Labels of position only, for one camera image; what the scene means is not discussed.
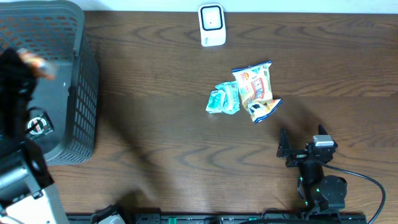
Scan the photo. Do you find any orange tissue pack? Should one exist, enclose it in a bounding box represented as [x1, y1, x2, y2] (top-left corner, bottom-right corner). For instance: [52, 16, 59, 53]
[17, 48, 58, 80]

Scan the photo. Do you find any roll of tape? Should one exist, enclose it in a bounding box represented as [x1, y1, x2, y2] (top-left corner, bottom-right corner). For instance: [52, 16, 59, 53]
[27, 112, 54, 139]

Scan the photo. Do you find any green wet wipes pack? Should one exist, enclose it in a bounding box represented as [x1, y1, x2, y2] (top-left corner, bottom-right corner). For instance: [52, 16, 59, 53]
[215, 81, 240, 114]

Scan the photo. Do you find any small green wipes pack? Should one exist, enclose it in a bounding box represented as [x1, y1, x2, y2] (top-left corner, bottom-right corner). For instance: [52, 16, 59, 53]
[206, 90, 226, 114]

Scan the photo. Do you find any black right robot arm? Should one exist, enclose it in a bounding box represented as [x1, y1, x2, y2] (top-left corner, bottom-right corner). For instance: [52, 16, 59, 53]
[277, 125, 347, 219]

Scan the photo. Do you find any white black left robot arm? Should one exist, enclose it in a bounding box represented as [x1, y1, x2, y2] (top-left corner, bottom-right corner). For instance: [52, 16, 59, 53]
[1, 49, 129, 224]

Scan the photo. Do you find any white barcode scanner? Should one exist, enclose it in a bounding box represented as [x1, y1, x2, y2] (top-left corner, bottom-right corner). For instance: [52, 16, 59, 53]
[198, 3, 226, 47]

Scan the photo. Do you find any black plastic mesh basket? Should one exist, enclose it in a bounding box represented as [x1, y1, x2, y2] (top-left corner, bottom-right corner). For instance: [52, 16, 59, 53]
[1, 1, 99, 166]

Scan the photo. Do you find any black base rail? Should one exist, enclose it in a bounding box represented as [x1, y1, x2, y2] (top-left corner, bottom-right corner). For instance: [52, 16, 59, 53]
[67, 212, 368, 224]

